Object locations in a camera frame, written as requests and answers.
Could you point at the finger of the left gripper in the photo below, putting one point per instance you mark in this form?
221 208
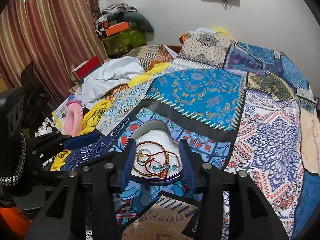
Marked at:
80 141

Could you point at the purple heart-shaped jewelry box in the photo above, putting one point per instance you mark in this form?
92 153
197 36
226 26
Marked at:
165 164

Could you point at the orange shoe box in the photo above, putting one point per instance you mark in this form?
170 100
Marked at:
117 28

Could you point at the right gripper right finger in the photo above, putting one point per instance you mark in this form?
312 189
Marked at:
192 163

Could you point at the striped red brown curtain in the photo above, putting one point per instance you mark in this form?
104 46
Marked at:
55 35

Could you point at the green patterned covered stand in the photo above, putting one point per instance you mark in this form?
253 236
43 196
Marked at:
121 42

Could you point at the gold ring keychain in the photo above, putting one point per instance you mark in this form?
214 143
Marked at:
143 155

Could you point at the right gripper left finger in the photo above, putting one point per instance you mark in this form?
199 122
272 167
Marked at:
123 164

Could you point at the patchwork blue bedspread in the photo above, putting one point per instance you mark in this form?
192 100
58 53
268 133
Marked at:
241 108

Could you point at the orange sleeve forearm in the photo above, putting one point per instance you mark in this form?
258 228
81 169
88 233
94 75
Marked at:
14 223

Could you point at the white crumpled cloth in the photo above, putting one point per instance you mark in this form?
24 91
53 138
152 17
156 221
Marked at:
107 77

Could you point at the pink cloth item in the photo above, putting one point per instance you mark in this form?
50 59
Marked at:
74 117

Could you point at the yellow printed cloth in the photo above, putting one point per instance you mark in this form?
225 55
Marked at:
94 116

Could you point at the red and white box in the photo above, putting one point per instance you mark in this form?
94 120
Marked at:
86 68

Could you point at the pile of dark clothes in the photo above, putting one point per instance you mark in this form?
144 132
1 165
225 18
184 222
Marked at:
122 12

